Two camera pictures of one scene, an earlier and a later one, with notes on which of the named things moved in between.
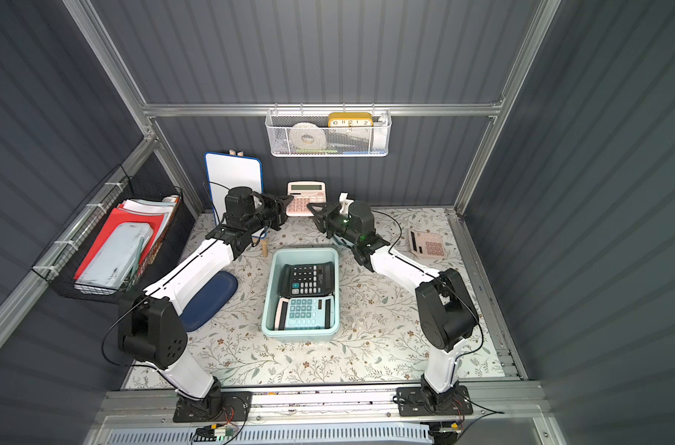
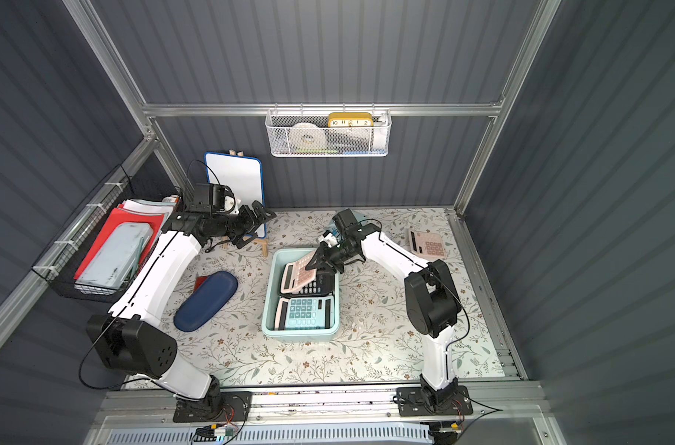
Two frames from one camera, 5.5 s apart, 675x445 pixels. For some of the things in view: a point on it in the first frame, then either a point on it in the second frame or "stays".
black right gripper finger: [322, 210] to [318, 260]
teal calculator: [311, 312] stays
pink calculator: [281, 314] stays
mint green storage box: [290, 256] stays
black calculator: [306, 279] stays
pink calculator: [305, 192] to [295, 275]
